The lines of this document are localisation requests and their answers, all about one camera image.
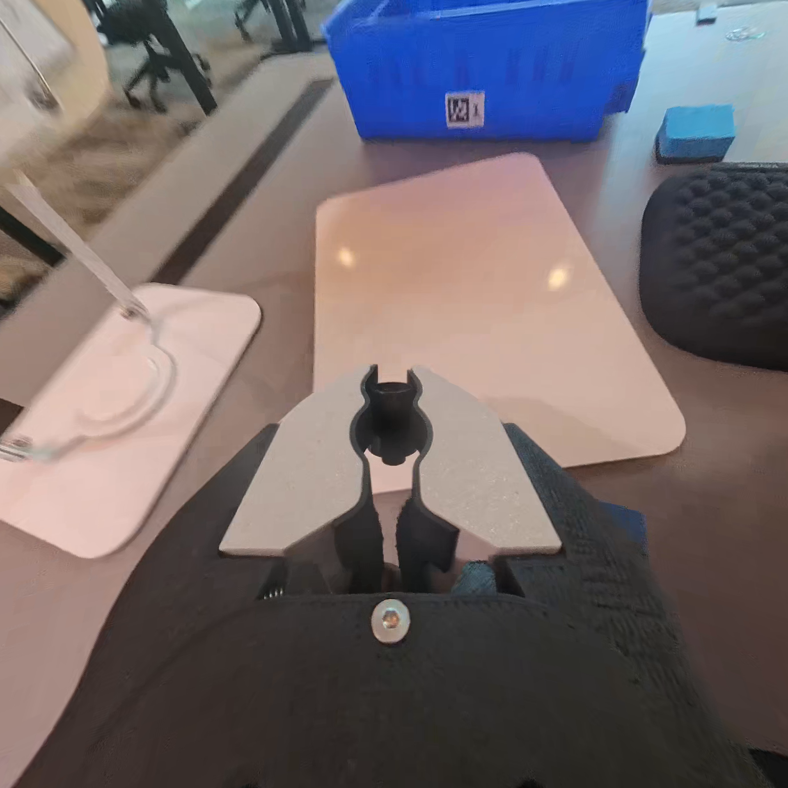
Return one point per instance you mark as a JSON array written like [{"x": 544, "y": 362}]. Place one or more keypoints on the blue tape strip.
[{"x": 628, "y": 526}]

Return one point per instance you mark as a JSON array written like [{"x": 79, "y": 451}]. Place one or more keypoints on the metal table grommet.
[{"x": 745, "y": 34}]

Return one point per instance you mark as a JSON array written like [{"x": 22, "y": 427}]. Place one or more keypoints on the black marker cap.
[{"x": 389, "y": 418}]

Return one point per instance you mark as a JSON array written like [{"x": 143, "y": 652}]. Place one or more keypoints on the black office chair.
[{"x": 145, "y": 37}]

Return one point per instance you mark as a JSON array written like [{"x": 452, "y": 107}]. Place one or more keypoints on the blue whiteboard eraser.
[{"x": 695, "y": 132}]

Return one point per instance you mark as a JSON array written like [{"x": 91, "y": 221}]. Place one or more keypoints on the black textured cushion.
[{"x": 720, "y": 265}]

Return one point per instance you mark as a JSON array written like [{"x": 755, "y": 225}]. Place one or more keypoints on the blue plastic storage bin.
[{"x": 492, "y": 61}]

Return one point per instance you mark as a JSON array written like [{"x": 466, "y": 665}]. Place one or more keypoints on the white whiteboard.
[{"x": 462, "y": 295}]

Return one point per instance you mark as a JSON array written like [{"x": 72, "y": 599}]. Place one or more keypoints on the white metal desk stand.
[{"x": 123, "y": 431}]

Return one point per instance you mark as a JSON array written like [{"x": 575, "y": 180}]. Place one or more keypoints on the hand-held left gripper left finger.
[{"x": 295, "y": 486}]

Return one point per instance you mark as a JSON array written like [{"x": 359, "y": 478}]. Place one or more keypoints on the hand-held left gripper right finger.
[{"x": 486, "y": 486}]

